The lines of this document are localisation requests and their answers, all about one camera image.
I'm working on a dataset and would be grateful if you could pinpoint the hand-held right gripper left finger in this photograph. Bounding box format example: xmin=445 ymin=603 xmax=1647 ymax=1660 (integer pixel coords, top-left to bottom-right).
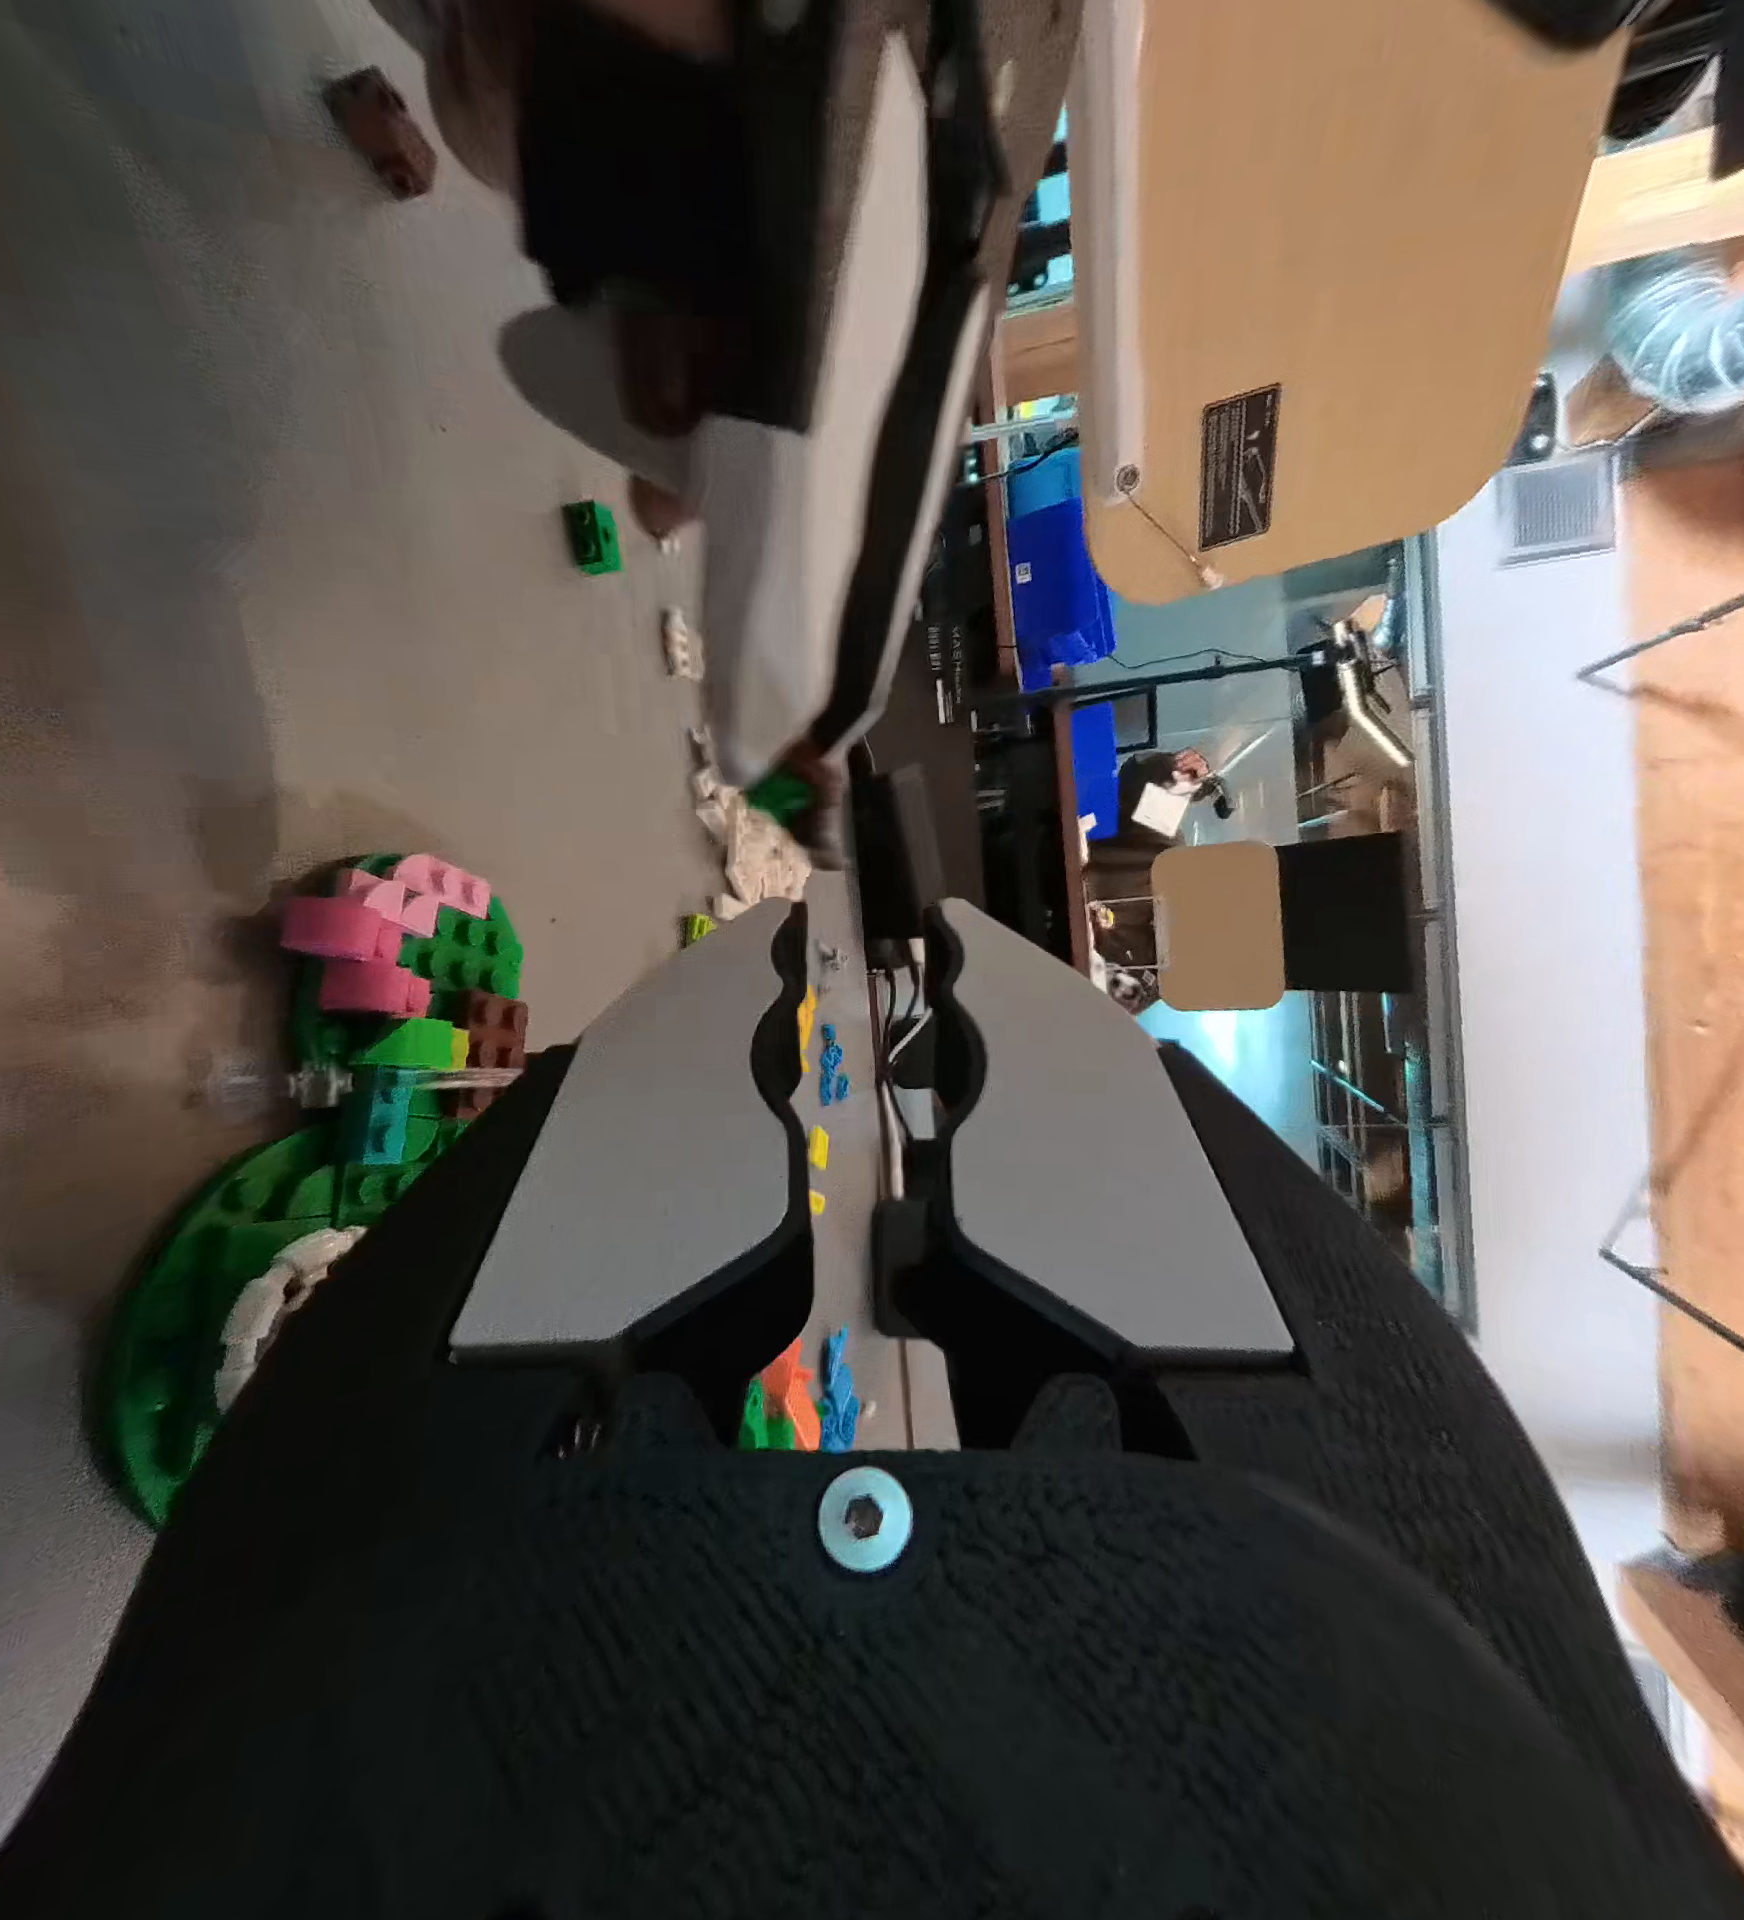
xmin=448 ymin=898 xmax=818 ymax=1376

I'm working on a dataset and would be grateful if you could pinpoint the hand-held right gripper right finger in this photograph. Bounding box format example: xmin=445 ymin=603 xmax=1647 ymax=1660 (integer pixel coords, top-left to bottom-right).
xmin=873 ymin=898 xmax=1297 ymax=1376

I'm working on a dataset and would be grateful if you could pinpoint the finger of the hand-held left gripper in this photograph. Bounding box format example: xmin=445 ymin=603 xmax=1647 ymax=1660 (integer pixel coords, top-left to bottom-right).
xmin=699 ymin=0 xmax=1006 ymax=797

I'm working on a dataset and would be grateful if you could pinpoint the blue storage bin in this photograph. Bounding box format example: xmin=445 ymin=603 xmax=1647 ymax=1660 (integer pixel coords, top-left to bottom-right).
xmin=1006 ymin=443 xmax=1123 ymax=695

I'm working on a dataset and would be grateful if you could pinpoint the brown toy brick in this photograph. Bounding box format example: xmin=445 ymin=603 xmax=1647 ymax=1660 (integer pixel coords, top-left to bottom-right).
xmin=324 ymin=66 xmax=438 ymax=200

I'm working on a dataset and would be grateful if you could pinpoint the small plywood chair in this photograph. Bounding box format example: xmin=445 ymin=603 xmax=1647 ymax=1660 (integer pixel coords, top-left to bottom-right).
xmin=1152 ymin=832 xmax=1416 ymax=1011

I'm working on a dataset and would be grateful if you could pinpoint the flower toy brick model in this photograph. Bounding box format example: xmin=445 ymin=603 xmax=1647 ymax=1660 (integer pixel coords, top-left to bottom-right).
xmin=104 ymin=851 xmax=533 ymax=1528

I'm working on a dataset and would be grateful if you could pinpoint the heap of white toy bricks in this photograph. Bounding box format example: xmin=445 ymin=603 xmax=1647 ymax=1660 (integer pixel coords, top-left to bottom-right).
xmin=660 ymin=603 xmax=818 ymax=923

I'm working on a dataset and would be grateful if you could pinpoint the black power adapter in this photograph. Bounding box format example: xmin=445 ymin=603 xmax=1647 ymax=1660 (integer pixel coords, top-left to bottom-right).
xmin=861 ymin=767 xmax=952 ymax=963

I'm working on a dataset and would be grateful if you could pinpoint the large plywood chair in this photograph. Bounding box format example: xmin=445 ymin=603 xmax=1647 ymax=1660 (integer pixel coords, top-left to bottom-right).
xmin=1067 ymin=0 xmax=1636 ymax=608

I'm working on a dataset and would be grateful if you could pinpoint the white cable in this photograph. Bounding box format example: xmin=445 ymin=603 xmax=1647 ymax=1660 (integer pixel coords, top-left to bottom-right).
xmin=874 ymin=959 xmax=948 ymax=1200

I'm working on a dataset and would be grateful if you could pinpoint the black wire frame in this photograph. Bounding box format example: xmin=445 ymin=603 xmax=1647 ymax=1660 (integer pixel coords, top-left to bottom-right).
xmin=1598 ymin=1177 xmax=1744 ymax=1416
xmin=1577 ymin=553 xmax=1744 ymax=695

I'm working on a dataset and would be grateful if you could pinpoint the wall vent grille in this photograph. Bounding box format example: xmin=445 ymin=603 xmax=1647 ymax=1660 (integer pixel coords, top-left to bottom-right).
xmin=1497 ymin=447 xmax=1619 ymax=566

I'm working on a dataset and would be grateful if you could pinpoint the silver ventilation duct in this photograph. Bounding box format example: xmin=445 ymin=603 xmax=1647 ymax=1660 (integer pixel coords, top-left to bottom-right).
xmin=1604 ymin=225 xmax=1744 ymax=419

